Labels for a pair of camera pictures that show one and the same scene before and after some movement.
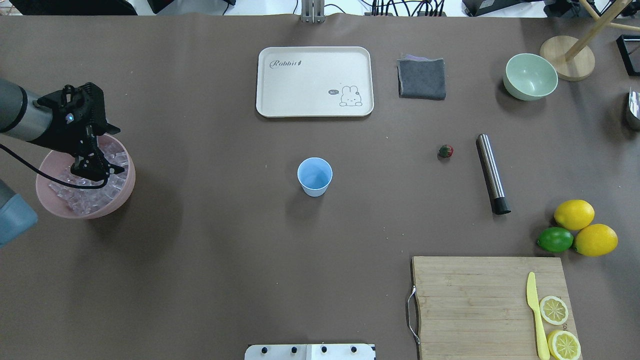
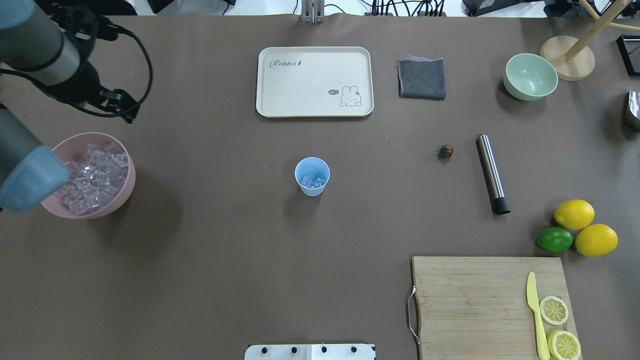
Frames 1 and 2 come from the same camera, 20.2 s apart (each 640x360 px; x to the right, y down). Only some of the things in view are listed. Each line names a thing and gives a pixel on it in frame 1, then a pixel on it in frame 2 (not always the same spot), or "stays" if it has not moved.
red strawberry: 446,151 stays
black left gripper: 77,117 → 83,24
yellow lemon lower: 596,240 stays
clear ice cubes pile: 90,200 stays
